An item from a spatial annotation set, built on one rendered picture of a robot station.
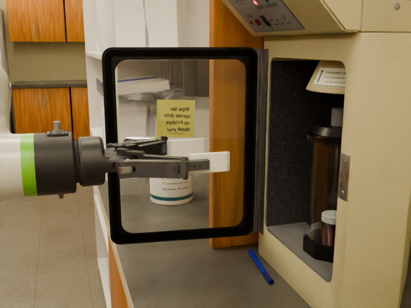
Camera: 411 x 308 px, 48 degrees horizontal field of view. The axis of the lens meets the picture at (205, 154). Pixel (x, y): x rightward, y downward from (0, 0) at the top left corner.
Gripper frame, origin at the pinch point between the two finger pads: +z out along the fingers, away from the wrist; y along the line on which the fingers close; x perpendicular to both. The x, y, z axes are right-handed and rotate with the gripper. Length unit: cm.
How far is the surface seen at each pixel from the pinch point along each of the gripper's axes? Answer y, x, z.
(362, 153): -14.7, -2.2, 19.4
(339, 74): -4.7, -12.9, 21.1
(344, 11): -14.6, -21.9, 14.4
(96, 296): 178, 122, -6
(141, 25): 124, -26, 13
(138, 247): 28.7, 28.0, -6.4
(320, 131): -1.5, -3.2, 20.3
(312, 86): -0.1, -10.7, 19.2
